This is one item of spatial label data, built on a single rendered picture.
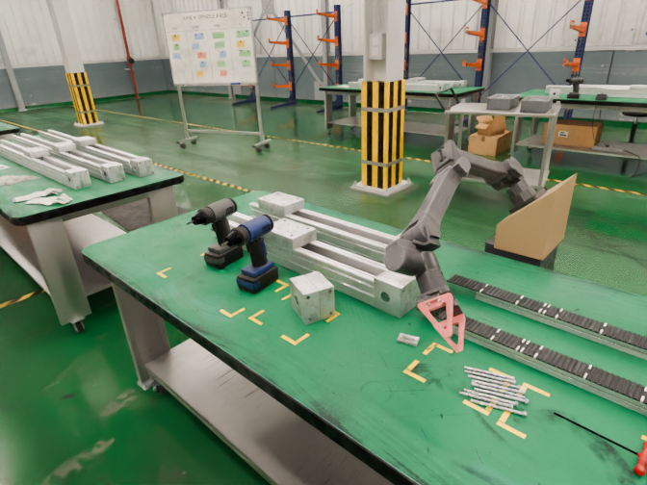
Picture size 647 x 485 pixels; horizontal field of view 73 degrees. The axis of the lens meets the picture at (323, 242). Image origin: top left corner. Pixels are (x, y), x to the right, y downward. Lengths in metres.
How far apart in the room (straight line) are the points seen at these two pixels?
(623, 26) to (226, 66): 6.04
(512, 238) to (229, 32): 5.76
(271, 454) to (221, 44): 6.02
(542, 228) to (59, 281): 2.34
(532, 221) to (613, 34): 7.27
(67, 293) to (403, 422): 2.18
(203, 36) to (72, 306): 5.06
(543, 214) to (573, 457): 0.82
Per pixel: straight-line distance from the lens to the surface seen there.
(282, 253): 1.47
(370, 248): 1.46
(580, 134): 6.03
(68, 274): 2.74
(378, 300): 1.24
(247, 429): 1.72
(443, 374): 1.06
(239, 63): 6.80
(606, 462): 0.99
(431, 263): 0.95
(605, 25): 8.76
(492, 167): 1.56
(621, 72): 8.71
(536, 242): 1.60
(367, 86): 4.56
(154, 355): 2.14
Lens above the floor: 1.47
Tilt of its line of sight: 25 degrees down
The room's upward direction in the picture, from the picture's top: 3 degrees counter-clockwise
